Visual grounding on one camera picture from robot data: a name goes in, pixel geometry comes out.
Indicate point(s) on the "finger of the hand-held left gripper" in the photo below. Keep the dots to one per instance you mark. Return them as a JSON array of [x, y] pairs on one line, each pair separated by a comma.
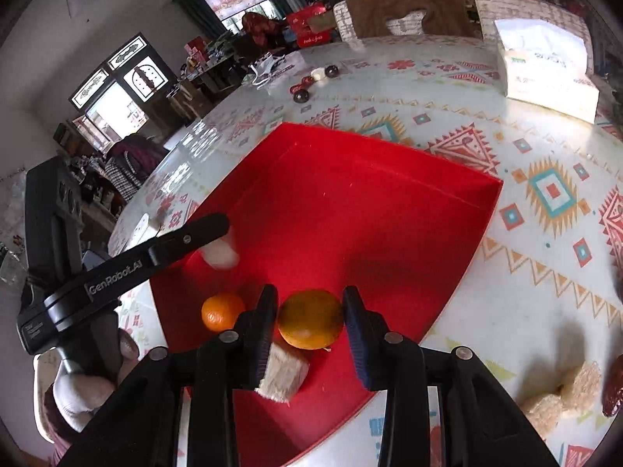
[[192, 236]]

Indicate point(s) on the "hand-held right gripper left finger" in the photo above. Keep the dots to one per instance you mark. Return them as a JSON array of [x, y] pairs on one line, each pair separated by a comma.
[[263, 345]]

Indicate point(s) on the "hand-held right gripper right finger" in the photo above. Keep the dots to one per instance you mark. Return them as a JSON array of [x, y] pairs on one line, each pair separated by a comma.
[[357, 345]]

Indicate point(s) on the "puffed rice cake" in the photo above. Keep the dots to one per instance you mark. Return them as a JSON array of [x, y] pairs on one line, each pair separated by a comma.
[[287, 374], [581, 384], [542, 413]]

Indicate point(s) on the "small mandarin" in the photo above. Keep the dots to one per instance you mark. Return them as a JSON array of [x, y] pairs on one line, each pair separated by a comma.
[[222, 312]]

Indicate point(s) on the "yellowish orange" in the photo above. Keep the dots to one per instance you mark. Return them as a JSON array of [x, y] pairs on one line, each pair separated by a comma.
[[310, 319]]

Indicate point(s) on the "red tray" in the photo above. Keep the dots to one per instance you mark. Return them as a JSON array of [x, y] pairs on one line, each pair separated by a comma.
[[350, 214]]

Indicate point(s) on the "person's left hand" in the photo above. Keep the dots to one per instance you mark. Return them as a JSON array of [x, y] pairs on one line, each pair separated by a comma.
[[121, 350]]

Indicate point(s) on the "small white disc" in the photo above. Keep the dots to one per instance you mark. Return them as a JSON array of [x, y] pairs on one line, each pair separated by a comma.
[[142, 227]]

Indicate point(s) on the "plaid garment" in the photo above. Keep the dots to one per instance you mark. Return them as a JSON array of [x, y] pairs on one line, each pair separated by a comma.
[[127, 165]]

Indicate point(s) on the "door with patterned glass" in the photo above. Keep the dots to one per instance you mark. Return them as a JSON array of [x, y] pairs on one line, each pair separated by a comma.
[[119, 92]]

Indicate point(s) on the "white round candy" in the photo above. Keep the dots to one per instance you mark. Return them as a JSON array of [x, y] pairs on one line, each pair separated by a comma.
[[317, 74]]

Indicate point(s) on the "red gift box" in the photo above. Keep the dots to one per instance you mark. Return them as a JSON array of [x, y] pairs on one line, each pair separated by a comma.
[[306, 22]]

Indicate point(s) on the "red date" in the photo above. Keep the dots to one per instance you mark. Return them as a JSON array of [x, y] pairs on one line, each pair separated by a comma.
[[614, 389]]

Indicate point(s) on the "chair with brown cloth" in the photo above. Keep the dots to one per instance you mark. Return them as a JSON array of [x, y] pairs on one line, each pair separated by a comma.
[[404, 12]]

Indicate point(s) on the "white tissue pack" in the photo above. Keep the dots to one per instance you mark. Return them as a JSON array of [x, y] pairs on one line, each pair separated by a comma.
[[545, 73]]

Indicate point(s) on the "white padded chair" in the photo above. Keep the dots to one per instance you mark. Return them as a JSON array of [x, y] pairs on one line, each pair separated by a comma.
[[530, 14]]

